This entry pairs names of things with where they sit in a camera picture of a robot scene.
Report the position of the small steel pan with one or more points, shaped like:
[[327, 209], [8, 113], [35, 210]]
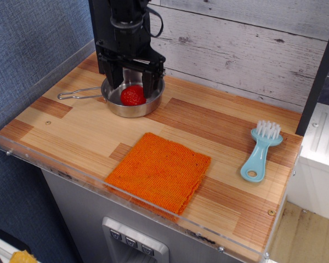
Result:
[[112, 96]]

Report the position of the grey toy fridge cabinet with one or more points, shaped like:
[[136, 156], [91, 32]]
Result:
[[84, 211]]

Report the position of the silver dispenser button panel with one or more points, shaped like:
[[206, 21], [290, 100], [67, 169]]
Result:
[[131, 242]]

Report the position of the light blue dish brush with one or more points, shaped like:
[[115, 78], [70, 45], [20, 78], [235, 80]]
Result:
[[266, 134]]

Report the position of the white side counter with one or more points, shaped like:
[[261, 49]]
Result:
[[308, 187]]

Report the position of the red toy strawberry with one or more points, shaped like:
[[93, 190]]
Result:
[[133, 96]]

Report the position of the clear acrylic guard rail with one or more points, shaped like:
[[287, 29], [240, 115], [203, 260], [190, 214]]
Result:
[[216, 92]]

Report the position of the orange knitted napkin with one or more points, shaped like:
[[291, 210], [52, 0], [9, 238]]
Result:
[[162, 172]]

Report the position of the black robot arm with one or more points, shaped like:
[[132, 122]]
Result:
[[131, 10]]

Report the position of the black right upright post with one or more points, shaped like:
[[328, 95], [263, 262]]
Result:
[[314, 94]]

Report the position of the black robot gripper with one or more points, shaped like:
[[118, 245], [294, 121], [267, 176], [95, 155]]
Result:
[[134, 52]]

